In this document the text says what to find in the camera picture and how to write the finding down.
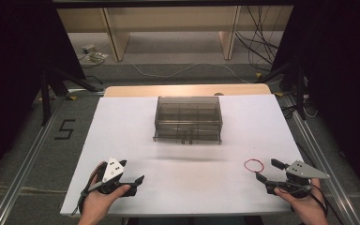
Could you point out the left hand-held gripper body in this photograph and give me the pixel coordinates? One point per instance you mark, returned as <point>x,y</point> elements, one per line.
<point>113,170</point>

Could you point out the person's right hand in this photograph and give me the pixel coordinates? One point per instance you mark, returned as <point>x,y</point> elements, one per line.
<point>307,204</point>

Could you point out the light wooden desk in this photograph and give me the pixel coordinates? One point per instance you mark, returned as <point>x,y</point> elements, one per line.
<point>168,18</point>

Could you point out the person's left hand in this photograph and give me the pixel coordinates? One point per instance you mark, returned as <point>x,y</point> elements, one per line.
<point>98,201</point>

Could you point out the clear grey drawer storage box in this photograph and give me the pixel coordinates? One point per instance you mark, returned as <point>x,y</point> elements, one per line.
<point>187,120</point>

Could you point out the red rubber band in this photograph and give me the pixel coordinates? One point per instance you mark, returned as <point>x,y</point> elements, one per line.
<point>244,165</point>

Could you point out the aluminium floor rail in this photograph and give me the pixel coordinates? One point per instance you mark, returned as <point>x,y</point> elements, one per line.
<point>28,165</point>
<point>322,156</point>

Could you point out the black tripod stand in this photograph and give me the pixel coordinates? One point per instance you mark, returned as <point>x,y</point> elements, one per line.
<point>48,90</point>
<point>299,90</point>

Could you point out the white power adapter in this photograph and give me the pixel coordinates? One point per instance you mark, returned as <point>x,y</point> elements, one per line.
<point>93,53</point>

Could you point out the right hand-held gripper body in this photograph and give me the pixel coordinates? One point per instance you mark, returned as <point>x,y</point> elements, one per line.
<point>303,170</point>

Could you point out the black curtain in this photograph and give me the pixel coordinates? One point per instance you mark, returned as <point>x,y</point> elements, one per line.
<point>18,78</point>
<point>340,78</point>

